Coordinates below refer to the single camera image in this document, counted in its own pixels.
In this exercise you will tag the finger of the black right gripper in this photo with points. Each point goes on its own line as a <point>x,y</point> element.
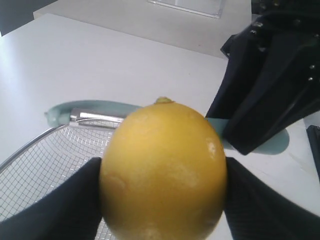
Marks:
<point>313,133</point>
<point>263,92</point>

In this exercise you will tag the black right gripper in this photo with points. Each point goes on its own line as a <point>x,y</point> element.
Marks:
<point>271,17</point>

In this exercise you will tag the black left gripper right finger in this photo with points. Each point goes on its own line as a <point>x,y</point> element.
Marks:
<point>254,211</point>

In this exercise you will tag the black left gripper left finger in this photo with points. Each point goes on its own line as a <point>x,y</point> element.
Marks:
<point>70,212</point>

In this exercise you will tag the yellow lemon with sticker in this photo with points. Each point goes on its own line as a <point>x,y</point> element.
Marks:
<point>163,175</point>

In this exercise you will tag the clear acrylic stand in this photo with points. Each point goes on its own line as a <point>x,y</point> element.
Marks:
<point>208,8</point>

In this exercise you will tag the oval wire mesh basket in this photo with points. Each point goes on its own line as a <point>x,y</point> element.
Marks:
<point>46,162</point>

